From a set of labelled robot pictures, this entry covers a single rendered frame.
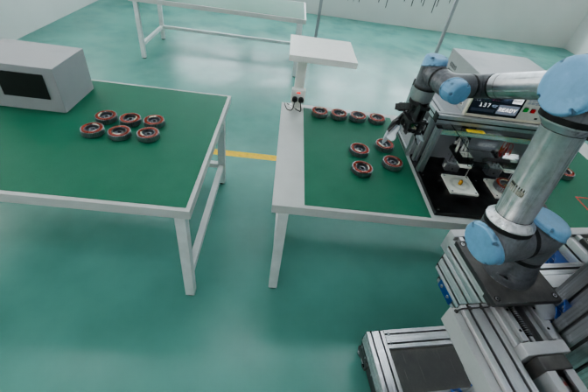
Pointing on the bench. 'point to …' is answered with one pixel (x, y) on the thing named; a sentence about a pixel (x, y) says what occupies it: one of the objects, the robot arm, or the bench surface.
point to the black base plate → (472, 207)
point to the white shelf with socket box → (304, 45)
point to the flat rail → (503, 136)
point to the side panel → (406, 136)
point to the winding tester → (465, 59)
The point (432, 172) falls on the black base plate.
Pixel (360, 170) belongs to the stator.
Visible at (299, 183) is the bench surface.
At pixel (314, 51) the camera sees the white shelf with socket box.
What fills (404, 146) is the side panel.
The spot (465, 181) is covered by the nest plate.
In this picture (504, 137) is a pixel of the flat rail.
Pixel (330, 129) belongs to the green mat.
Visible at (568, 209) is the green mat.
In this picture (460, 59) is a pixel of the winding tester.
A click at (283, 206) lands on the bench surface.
